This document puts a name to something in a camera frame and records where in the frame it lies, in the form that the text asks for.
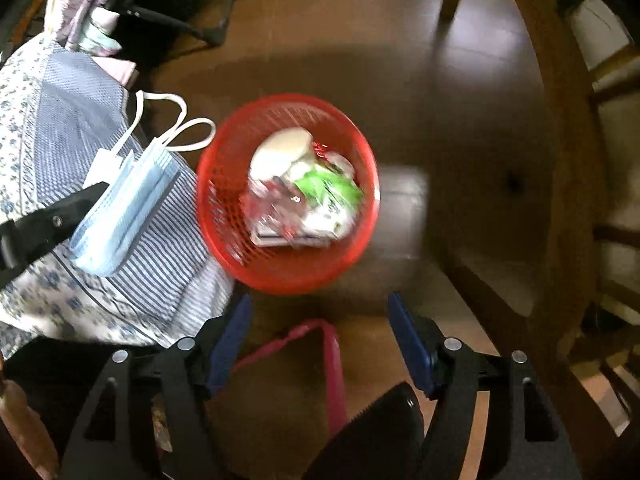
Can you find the black folding bed frame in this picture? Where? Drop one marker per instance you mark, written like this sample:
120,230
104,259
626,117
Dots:
175,20

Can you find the green wrapper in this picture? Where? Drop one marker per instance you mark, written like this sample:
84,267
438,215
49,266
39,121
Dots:
325,187

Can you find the folded pinkish cloth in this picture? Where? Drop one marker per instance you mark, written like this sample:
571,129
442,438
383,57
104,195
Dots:
127,69

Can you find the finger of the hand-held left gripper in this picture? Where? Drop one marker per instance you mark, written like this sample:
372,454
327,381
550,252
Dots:
55,220

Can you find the pale green cloth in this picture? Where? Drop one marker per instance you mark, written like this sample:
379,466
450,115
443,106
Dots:
102,35

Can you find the white paper cup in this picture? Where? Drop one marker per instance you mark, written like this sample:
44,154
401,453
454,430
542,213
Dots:
280,152

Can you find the black shoe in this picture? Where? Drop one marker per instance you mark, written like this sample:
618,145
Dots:
370,435

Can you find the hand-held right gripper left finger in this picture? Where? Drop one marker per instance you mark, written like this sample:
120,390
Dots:
230,340

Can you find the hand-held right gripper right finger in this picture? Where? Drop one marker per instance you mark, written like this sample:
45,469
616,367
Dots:
412,347

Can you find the pink plastic stool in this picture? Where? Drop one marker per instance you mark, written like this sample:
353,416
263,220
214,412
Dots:
330,360

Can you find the clear plastic wrap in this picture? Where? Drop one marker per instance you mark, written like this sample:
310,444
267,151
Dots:
270,205

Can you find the blue floral bedspread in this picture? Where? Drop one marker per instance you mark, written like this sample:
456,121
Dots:
50,135

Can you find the blue face mask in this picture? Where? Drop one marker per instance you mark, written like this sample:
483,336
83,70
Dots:
125,210

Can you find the red plastic mesh basket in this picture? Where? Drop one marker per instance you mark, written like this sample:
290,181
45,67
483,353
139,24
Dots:
225,255

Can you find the wooden chair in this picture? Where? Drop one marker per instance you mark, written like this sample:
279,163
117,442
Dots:
565,160

